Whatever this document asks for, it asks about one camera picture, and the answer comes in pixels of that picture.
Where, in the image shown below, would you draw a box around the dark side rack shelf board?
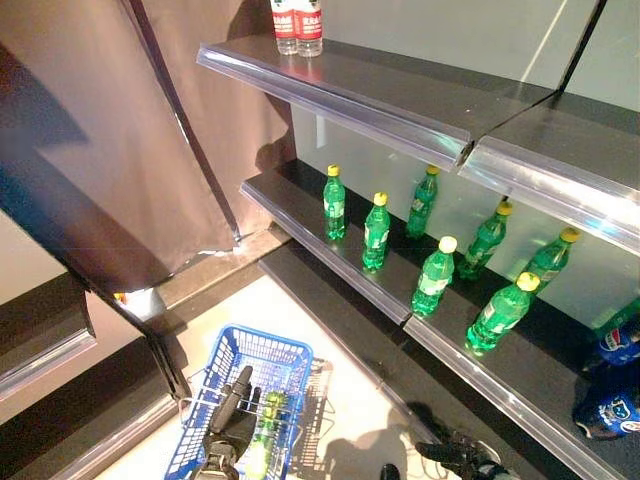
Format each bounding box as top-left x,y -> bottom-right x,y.
0,334 -> 184,480
0,273 -> 97,401

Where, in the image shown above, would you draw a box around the dark shelf board clear rail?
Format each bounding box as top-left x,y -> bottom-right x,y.
456,92 -> 640,257
239,158 -> 501,327
196,33 -> 557,170
402,269 -> 640,480

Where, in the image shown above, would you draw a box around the black shelf upright post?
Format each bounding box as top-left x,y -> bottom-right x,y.
554,0 -> 609,96

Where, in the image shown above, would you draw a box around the grey metal store shelves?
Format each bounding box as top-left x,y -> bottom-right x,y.
292,0 -> 640,351

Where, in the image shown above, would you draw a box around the red label water bottle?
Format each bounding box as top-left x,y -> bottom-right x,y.
293,0 -> 325,59
269,0 -> 300,57

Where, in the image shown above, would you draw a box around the blue cola bottle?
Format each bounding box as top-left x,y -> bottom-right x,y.
582,319 -> 640,372
571,379 -> 640,442

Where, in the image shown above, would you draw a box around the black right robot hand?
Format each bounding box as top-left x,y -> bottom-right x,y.
414,432 -> 504,480

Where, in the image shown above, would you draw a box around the dark base shelf board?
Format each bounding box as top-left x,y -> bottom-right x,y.
258,242 -> 566,480

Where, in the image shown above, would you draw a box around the blue plastic shopping basket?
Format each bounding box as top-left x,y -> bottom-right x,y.
163,323 -> 316,480

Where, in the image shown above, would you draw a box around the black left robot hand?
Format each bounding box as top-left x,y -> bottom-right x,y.
202,365 -> 262,459

